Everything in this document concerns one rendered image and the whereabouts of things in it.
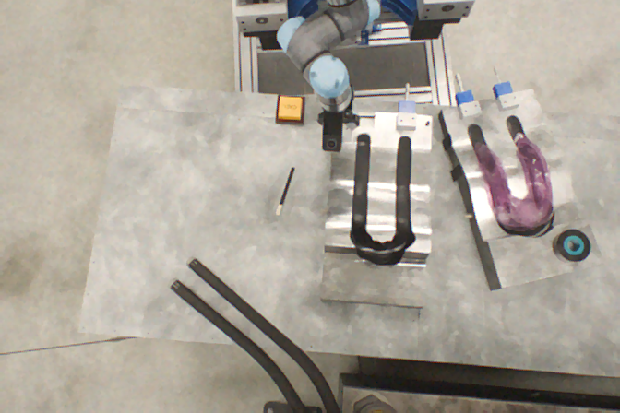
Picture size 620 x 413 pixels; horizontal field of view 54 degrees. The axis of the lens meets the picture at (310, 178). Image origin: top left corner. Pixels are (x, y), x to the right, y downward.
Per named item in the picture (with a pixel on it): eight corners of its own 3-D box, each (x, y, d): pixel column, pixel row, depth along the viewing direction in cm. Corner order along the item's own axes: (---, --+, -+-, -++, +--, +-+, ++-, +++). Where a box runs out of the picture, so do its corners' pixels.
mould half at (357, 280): (334, 121, 172) (334, 102, 159) (426, 127, 170) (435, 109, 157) (320, 300, 159) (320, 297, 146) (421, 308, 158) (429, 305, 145)
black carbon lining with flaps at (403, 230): (355, 135, 163) (356, 122, 154) (415, 138, 162) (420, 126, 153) (347, 264, 154) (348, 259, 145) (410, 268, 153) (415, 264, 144)
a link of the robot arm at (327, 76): (329, 43, 122) (355, 75, 121) (335, 64, 133) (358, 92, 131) (298, 66, 122) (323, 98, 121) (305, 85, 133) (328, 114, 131)
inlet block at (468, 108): (446, 80, 171) (449, 72, 166) (463, 76, 171) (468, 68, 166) (459, 123, 167) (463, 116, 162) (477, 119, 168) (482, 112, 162)
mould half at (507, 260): (437, 115, 171) (445, 100, 161) (527, 96, 172) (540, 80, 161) (490, 291, 158) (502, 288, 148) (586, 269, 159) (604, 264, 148)
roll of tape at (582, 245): (562, 225, 151) (567, 222, 148) (590, 243, 150) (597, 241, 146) (545, 251, 150) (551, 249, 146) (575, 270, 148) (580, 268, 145)
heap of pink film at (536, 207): (466, 145, 163) (472, 135, 155) (530, 131, 163) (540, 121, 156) (494, 239, 156) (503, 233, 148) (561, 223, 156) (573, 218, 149)
